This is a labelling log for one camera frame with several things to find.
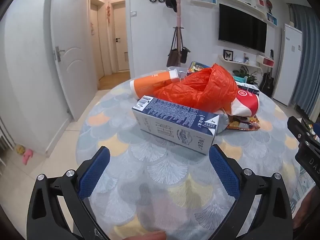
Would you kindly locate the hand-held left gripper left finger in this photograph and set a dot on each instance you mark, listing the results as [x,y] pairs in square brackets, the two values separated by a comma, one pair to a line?
[93,172]

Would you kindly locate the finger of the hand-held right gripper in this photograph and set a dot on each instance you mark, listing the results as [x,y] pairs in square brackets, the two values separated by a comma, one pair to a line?
[297,127]

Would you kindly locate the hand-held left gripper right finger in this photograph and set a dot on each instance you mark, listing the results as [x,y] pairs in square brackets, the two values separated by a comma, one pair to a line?
[223,172]

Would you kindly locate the colourful snack wrapper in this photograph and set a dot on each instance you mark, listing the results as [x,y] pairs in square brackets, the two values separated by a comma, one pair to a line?
[242,125]

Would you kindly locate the red and white paper cup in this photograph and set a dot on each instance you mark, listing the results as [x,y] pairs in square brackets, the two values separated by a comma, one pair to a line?
[246,100]

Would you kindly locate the dark blue box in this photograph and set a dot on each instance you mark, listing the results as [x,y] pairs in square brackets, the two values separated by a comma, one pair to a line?
[250,89]

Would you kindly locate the blue and white milk carton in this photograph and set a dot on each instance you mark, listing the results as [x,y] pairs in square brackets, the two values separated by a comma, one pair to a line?
[175,115]

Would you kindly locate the orange plastic bag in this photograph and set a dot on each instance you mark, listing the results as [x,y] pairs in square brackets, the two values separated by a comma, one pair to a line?
[205,87]

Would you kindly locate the orange and white bottle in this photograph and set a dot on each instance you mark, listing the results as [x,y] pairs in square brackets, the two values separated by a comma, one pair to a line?
[150,83]

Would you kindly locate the colourful printed box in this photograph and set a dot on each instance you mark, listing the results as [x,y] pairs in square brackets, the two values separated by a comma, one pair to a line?
[197,67]

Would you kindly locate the clear plastic container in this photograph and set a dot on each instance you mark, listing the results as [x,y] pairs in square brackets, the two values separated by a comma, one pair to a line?
[175,69]

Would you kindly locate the person's right forearm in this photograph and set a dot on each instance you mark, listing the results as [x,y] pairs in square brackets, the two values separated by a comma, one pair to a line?
[307,210]

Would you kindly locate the person's left hand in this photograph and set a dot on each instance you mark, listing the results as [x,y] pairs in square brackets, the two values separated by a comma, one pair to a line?
[152,236]

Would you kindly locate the black guitar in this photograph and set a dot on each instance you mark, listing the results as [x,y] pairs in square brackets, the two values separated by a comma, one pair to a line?
[267,85]

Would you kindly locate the white standing air conditioner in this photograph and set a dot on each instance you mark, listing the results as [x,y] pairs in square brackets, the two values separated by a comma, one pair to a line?
[287,65]

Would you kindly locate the pink slippers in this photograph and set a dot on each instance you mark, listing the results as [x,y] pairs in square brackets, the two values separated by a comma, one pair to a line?
[28,156]

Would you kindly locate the blue curtain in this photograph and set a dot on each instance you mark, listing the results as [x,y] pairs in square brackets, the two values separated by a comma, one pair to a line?
[308,60]

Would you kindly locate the green potted plant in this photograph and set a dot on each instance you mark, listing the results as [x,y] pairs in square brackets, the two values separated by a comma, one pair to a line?
[246,76]

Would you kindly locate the red and white box shelf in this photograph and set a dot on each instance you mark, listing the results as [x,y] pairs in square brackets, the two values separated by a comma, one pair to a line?
[266,61]

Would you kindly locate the yellow slipper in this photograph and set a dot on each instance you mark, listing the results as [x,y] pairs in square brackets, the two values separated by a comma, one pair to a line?
[20,150]

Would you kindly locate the small blue box shelf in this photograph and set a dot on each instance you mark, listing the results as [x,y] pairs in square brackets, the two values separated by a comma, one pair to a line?
[272,18]

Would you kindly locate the black television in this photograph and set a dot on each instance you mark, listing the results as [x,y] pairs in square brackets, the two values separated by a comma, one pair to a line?
[240,27]

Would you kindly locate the black bag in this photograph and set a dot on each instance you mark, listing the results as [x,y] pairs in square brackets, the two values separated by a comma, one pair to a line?
[183,55]

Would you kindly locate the brown handbag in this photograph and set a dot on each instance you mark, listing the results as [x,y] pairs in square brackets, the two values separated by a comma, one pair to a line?
[172,57]

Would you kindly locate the red round fan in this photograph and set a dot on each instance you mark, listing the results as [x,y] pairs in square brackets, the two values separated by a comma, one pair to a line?
[269,3]

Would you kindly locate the cream hallway door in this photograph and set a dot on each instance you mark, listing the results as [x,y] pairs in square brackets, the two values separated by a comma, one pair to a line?
[97,42]

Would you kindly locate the red cube shelf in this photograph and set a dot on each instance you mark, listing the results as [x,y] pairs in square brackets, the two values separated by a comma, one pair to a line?
[261,2]

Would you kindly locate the white hallway door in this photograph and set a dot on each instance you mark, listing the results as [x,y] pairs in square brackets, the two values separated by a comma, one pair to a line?
[121,37]

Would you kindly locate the white room door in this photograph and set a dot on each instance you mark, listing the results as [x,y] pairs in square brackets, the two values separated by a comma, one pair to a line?
[72,30]

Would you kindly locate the red hanging decoration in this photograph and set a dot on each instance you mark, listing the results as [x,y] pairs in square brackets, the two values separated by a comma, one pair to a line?
[108,11]

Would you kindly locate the pink coat rack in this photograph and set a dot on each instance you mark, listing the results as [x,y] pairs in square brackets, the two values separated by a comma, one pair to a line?
[179,10]

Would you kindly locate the black cap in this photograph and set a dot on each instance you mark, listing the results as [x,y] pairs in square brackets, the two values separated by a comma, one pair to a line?
[171,3]

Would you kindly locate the low white wall shelf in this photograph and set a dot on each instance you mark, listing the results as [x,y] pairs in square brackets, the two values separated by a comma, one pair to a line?
[240,63]

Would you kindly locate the butterfly picture frame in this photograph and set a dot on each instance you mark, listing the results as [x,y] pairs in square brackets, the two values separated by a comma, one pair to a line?
[228,55]

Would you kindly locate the curved white wall shelf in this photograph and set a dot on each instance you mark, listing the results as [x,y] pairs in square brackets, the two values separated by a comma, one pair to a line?
[250,6]

